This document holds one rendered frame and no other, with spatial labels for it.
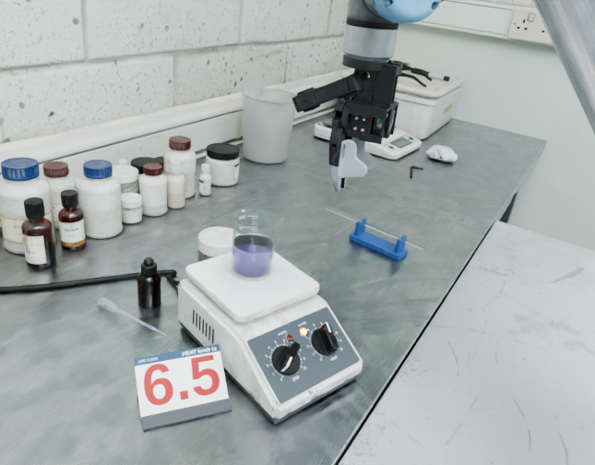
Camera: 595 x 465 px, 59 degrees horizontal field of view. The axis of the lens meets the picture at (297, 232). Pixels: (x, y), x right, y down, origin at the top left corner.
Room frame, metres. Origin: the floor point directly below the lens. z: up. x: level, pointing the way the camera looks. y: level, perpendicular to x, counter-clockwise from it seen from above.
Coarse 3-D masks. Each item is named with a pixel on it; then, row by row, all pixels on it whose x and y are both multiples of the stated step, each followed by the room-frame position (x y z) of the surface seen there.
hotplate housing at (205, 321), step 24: (192, 288) 0.51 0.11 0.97; (192, 312) 0.49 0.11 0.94; (216, 312) 0.47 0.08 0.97; (288, 312) 0.48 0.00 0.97; (312, 312) 0.49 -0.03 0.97; (192, 336) 0.50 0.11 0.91; (216, 336) 0.46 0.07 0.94; (240, 336) 0.43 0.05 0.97; (240, 360) 0.42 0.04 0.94; (360, 360) 0.46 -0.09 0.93; (240, 384) 0.43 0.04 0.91; (264, 384) 0.40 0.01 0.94; (336, 384) 0.43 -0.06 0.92; (264, 408) 0.39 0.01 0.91; (288, 408) 0.39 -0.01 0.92
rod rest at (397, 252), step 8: (360, 224) 0.82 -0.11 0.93; (352, 232) 0.82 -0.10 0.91; (360, 232) 0.82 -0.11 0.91; (368, 232) 0.83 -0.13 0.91; (352, 240) 0.81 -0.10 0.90; (360, 240) 0.80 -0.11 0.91; (368, 240) 0.80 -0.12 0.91; (376, 240) 0.81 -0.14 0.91; (384, 240) 0.81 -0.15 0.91; (400, 240) 0.77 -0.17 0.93; (376, 248) 0.78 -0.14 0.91; (384, 248) 0.78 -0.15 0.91; (392, 248) 0.78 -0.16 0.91; (400, 248) 0.77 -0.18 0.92; (392, 256) 0.77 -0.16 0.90; (400, 256) 0.76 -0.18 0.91
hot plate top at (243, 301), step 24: (192, 264) 0.53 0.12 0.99; (216, 264) 0.54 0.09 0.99; (288, 264) 0.56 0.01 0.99; (216, 288) 0.49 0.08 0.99; (240, 288) 0.49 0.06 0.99; (264, 288) 0.50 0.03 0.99; (288, 288) 0.50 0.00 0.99; (312, 288) 0.51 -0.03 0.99; (240, 312) 0.45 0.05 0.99; (264, 312) 0.46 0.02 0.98
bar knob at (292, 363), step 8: (296, 344) 0.43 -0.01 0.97; (280, 352) 0.43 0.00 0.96; (288, 352) 0.42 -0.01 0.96; (296, 352) 0.42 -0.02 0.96; (272, 360) 0.42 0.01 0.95; (280, 360) 0.42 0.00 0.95; (288, 360) 0.41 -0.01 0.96; (296, 360) 0.43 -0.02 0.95; (280, 368) 0.41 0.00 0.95; (288, 368) 0.41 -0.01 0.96; (296, 368) 0.42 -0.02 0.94
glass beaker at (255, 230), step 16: (240, 208) 0.55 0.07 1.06; (256, 208) 0.56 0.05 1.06; (240, 224) 0.55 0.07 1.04; (256, 224) 0.55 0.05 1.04; (272, 224) 0.55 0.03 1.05; (240, 240) 0.51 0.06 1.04; (256, 240) 0.51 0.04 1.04; (272, 240) 0.52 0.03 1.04; (240, 256) 0.51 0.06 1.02; (256, 256) 0.51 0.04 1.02; (272, 256) 0.52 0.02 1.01; (240, 272) 0.51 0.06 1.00; (256, 272) 0.51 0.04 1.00
